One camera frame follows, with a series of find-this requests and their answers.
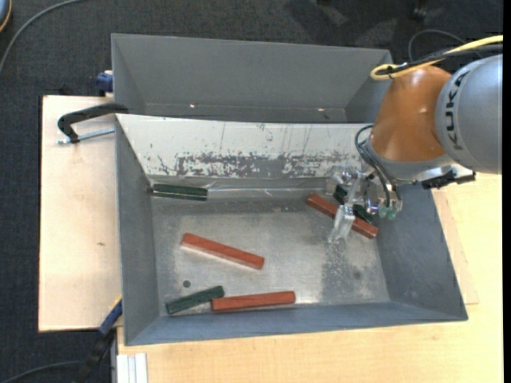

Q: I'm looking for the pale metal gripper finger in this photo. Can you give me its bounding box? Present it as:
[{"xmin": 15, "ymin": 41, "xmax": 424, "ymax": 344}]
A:
[
  {"xmin": 338, "ymin": 206, "xmax": 357, "ymax": 242},
  {"xmin": 327, "ymin": 205, "xmax": 347, "ymax": 243}
]

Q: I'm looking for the red-brown flat block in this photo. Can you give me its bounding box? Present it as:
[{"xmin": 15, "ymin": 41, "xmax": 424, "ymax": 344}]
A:
[
  {"xmin": 306, "ymin": 193, "xmax": 379, "ymax": 239},
  {"xmin": 180, "ymin": 232, "xmax": 266, "ymax": 271},
  {"xmin": 210, "ymin": 290, "xmax": 297, "ymax": 314}
]

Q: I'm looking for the grey metal bin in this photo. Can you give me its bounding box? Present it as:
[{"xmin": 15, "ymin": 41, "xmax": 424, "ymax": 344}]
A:
[{"xmin": 110, "ymin": 33, "xmax": 469, "ymax": 347}]

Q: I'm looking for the pale wood board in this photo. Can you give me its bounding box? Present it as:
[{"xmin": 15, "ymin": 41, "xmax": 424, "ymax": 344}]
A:
[{"xmin": 38, "ymin": 94, "xmax": 124, "ymax": 333}]

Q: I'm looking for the black cylinder on white bracket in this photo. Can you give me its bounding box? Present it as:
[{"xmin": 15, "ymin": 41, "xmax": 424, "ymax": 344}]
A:
[{"xmin": 413, "ymin": 167, "xmax": 477, "ymax": 191}]

